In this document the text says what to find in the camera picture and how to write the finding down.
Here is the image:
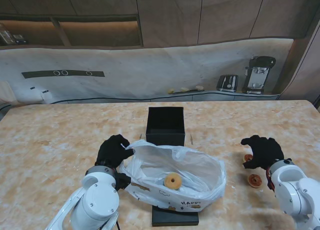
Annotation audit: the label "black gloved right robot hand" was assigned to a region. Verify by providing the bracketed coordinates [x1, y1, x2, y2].
[240, 134, 286, 171]

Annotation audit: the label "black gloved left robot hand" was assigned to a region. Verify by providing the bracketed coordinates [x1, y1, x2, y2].
[95, 134, 135, 169]

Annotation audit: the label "pink frosted mini donut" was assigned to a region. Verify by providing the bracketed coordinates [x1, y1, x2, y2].
[163, 172, 182, 191]

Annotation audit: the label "white printed plastic bag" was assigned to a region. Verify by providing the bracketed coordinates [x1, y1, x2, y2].
[118, 139, 227, 211]

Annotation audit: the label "black open gift box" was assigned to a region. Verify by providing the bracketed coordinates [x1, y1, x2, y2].
[145, 106, 186, 148]

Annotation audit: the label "black gift box lid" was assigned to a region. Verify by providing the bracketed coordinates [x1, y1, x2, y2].
[151, 206, 200, 228]

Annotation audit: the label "black silver coffee machine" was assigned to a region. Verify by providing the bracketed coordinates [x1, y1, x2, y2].
[241, 55, 277, 95]

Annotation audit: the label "grey counter ledge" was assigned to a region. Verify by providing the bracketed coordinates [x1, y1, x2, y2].
[0, 89, 281, 108]

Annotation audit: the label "black toaster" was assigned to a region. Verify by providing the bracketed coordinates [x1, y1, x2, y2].
[215, 74, 239, 93]

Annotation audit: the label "white protective cloth cover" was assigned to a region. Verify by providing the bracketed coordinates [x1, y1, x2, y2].
[0, 37, 295, 106]

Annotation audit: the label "yellow fruit pieces on board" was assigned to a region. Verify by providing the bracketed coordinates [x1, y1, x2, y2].
[167, 85, 205, 95]

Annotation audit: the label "dark strip with white rings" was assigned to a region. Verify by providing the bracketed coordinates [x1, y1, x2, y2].
[21, 69, 106, 79]

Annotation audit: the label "black device on shelf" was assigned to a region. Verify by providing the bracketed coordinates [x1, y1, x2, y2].
[11, 33, 29, 44]

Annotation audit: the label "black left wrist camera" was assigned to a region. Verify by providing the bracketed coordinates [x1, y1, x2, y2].
[114, 172, 132, 191]

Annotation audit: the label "wooden wall shelf niche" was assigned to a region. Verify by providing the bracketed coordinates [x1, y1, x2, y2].
[0, 13, 145, 47]

